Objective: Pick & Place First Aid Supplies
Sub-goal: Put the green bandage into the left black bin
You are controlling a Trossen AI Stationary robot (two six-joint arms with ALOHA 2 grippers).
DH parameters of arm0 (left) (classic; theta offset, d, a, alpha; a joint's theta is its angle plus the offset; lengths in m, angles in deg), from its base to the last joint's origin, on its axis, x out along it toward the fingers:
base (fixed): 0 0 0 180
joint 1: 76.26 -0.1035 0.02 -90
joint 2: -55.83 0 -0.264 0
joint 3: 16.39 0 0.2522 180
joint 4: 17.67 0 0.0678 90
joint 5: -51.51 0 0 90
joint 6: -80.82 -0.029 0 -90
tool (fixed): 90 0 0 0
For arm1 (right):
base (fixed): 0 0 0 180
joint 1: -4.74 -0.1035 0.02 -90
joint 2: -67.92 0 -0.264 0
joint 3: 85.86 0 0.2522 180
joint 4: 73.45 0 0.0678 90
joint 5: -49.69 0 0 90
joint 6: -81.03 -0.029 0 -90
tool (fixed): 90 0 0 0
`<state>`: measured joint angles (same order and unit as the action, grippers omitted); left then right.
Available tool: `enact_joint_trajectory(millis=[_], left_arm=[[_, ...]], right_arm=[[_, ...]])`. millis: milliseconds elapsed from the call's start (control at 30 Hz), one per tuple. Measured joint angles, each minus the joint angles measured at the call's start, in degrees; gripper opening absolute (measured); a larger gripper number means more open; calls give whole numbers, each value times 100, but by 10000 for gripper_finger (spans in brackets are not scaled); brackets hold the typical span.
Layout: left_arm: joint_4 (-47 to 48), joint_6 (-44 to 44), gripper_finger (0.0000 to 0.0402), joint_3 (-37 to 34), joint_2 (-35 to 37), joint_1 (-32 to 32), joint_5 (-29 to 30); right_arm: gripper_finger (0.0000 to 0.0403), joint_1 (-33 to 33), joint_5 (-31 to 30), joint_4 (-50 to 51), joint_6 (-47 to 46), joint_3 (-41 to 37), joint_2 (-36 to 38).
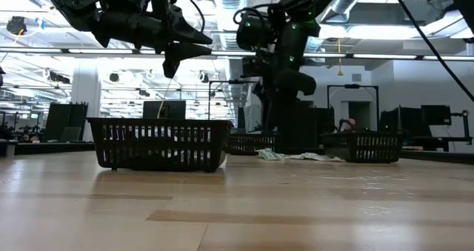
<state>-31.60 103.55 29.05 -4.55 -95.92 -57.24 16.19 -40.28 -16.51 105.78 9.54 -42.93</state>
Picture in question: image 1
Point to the black gantry frame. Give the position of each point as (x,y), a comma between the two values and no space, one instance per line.
(352,86)
(222,81)

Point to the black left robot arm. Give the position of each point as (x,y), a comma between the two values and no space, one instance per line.
(111,21)

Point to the black camera on stand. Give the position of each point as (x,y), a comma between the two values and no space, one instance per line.
(464,114)

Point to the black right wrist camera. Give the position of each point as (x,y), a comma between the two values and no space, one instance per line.
(255,32)

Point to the grey chair back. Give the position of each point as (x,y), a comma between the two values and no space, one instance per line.
(70,134)

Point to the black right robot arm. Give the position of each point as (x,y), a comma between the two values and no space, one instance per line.
(296,40)

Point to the black slotted plastic basket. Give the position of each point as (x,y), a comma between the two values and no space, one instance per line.
(248,143)
(364,147)
(159,145)

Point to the long ceiling light strip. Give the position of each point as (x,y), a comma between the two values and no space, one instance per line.
(100,51)

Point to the black monitor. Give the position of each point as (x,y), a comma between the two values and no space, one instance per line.
(164,110)
(403,121)
(436,114)
(59,121)

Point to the grey box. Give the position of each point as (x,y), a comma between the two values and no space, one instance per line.
(8,148)

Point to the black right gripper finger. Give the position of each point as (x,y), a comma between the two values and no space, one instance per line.
(268,114)

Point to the person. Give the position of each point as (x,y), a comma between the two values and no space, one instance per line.
(350,124)

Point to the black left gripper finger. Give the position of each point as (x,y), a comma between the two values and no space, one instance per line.
(192,50)
(190,34)

